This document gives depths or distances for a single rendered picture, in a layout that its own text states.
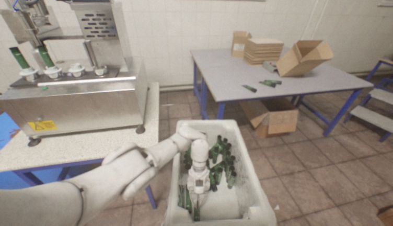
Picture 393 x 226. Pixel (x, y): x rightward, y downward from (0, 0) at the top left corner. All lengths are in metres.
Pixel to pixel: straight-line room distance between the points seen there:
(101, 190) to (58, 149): 0.74
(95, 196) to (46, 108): 0.72
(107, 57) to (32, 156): 0.61
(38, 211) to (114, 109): 0.67
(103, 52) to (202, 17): 1.67
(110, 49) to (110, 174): 0.73
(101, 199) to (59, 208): 0.07
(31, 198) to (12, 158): 0.90
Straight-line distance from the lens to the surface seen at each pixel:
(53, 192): 0.28
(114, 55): 0.97
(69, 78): 1.03
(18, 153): 1.17
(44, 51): 1.02
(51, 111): 0.99
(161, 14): 2.33
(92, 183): 0.33
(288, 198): 1.72
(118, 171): 0.35
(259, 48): 1.84
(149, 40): 2.38
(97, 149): 0.94
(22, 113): 1.06
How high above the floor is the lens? 1.40
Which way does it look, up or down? 36 degrees down
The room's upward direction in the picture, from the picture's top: 2 degrees clockwise
